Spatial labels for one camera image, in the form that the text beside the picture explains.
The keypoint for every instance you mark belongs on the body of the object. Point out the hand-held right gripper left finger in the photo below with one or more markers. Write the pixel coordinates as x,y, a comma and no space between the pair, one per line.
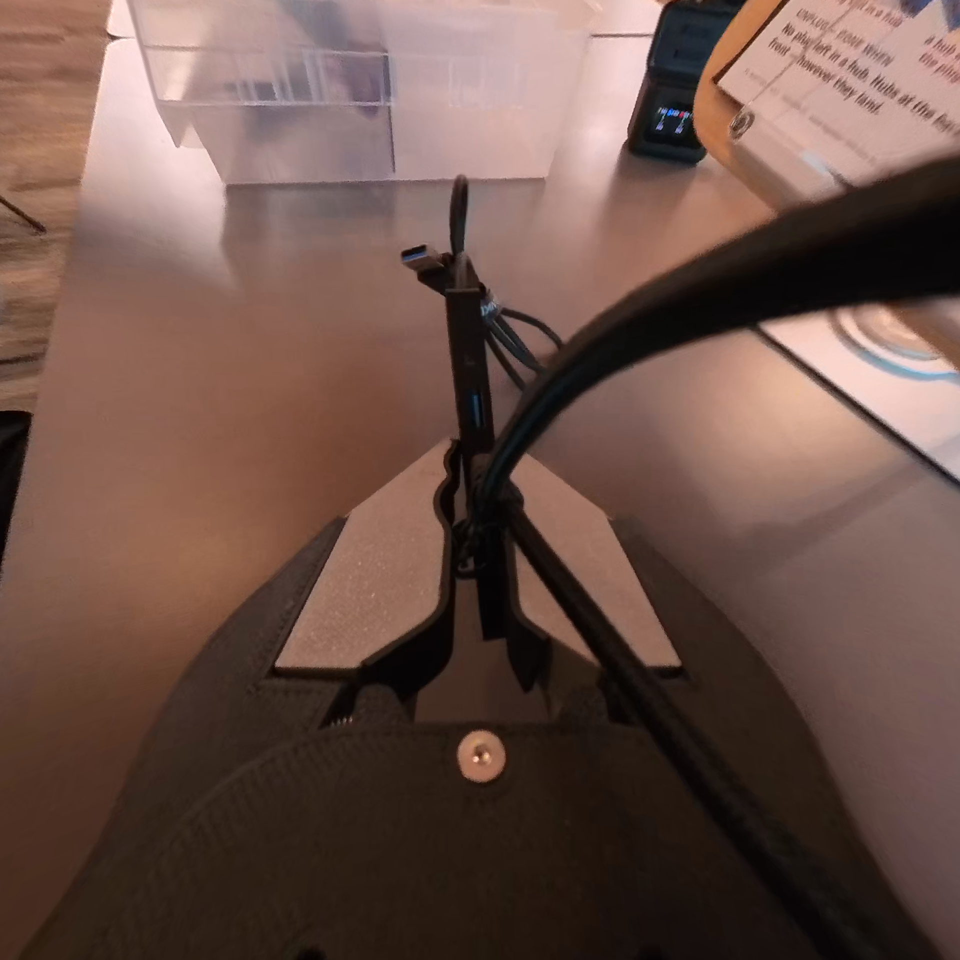
367,577

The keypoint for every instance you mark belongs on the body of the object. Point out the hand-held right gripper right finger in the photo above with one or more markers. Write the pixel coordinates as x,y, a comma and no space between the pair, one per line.
611,581

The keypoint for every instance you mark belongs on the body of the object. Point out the white stand base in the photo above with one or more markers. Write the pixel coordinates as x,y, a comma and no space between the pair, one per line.
900,424

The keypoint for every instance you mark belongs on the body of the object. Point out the clear plastic box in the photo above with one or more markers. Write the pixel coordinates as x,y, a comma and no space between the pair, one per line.
300,135

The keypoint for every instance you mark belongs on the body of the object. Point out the wooden sign board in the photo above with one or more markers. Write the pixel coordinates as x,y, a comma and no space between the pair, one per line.
711,112

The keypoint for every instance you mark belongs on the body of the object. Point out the black charger with display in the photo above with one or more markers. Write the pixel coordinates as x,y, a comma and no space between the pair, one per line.
675,75

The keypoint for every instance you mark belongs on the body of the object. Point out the printed instruction sheet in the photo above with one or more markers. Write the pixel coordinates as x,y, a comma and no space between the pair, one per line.
825,67

